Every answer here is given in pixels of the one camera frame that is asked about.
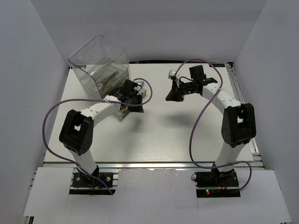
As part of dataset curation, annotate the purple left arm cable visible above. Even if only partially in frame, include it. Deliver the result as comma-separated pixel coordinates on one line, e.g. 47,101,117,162
42,78,154,196

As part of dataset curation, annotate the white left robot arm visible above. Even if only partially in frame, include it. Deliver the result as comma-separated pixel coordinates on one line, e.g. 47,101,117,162
59,79,144,187

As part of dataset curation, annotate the clear plastic drawer cabinet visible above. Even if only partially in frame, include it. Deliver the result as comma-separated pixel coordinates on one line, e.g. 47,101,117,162
68,35,130,99

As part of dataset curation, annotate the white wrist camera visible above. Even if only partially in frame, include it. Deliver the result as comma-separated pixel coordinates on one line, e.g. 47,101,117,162
168,70,180,86
135,80,145,87

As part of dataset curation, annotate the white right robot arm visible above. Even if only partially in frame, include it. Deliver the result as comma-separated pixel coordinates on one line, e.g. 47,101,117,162
165,65,256,186

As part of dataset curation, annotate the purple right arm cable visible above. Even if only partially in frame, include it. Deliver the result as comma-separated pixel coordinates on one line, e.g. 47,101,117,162
175,58,253,192

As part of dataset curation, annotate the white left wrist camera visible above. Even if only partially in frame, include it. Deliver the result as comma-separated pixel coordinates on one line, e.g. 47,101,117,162
135,80,145,87

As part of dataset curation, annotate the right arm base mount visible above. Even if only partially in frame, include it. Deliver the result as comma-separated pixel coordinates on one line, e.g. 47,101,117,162
191,171,241,198

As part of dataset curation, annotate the smoked plastic drawer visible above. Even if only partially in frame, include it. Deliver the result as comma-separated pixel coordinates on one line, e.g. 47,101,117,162
113,88,148,121

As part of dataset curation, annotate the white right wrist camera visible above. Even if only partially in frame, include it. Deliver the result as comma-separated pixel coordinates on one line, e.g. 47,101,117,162
168,70,180,86

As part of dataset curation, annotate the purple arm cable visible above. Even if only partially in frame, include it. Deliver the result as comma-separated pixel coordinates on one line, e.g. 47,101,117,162
175,58,253,192
42,78,154,196

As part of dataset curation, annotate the black adjustable wrench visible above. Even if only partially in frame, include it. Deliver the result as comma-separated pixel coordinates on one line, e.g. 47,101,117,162
97,71,119,90

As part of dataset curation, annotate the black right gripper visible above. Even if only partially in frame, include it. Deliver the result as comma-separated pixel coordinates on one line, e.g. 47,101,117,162
165,79,195,102

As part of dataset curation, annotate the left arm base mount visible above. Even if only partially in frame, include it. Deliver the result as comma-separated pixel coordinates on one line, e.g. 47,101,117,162
69,168,118,196

